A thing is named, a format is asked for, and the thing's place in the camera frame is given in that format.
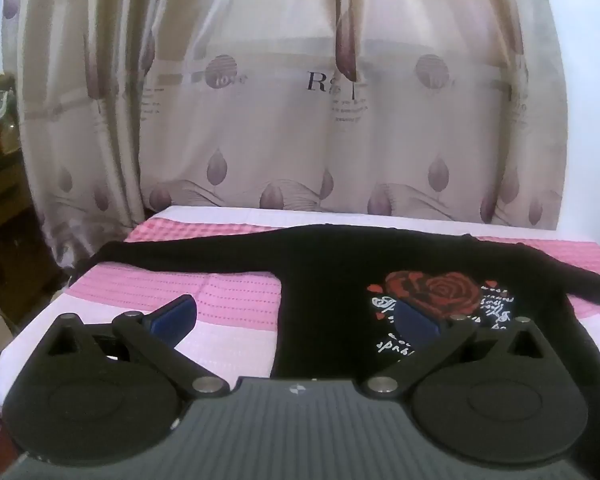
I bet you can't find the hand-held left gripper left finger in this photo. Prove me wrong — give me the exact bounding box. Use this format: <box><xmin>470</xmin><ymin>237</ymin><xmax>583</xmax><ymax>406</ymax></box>
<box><xmin>40</xmin><ymin>295</ymin><xmax>229</xmax><ymax>397</ymax></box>

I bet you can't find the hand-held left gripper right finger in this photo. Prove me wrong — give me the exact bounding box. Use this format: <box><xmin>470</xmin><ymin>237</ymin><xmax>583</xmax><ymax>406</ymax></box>
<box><xmin>362</xmin><ymin>299</ymin><xmax>552</xmax><ymax>399</ymax></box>

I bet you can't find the black sweater with rose print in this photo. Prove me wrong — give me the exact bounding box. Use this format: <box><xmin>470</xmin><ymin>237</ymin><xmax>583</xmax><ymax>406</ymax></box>
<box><xmin>69</xmin><ymin>224</ymin><xmax>600</xmax><ymax>379</ymax></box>

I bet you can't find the pink checked bed sheet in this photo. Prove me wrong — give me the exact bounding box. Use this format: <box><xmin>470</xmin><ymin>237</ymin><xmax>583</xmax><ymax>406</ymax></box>
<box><xmin>0</xmin><ymin>206</ymin><xmax>600</xmax><ymax>413</ymax></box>

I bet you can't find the white bed mattress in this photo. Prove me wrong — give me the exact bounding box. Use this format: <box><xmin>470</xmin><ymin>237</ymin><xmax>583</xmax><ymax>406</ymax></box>
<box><xmin>142</xmin><ymin>204</ymin><xmax>600</xmax><ymax>233</ymax></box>

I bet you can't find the wooden cabinet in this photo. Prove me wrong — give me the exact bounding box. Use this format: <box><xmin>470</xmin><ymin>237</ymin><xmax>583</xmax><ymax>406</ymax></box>
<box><xmin>0</xmin><ymin>152</ymin><xmax>43</xmax><ymax>321</ymax></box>

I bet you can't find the beige leaf print curtain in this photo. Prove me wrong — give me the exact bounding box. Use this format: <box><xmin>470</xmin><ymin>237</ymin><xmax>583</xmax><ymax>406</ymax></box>
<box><xmin>0</xmin><ymin>0</ymin><xmax>572</xmax><ymax>273</ymax></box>

